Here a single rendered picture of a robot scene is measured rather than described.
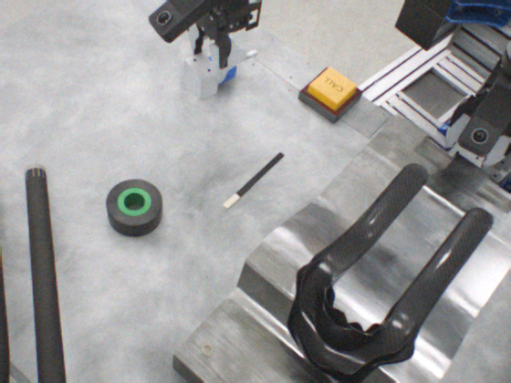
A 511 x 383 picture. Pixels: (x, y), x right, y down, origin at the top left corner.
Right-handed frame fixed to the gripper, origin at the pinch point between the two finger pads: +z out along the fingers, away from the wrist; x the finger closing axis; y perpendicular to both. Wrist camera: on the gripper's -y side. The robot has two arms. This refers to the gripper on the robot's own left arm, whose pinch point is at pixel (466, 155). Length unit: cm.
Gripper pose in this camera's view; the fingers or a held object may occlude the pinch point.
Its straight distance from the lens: 107.6
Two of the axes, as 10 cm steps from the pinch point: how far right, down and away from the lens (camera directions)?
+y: 5.3, -6.8, 5.0
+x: -8.4, -5.0, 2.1
